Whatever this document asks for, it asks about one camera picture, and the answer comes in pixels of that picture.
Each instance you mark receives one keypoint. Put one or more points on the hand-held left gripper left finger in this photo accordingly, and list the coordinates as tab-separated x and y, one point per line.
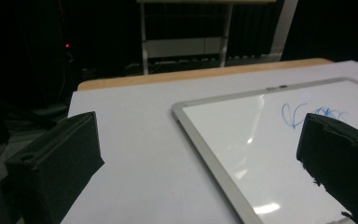
59	165

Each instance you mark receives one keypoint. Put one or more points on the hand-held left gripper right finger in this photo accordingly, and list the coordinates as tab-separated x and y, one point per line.
341	161

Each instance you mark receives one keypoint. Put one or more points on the silver-framed whiteboard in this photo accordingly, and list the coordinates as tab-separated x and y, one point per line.
230	130

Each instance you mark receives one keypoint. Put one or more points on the white table cover sheet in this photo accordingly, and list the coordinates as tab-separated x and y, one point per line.
130	124

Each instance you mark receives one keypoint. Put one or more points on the dark device with red light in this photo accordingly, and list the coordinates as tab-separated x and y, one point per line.
67	45

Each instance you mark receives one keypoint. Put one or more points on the white power strip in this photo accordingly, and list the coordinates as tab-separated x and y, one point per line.
254	57

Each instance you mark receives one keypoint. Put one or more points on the white metal stand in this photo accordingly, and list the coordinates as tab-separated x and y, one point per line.
175	47

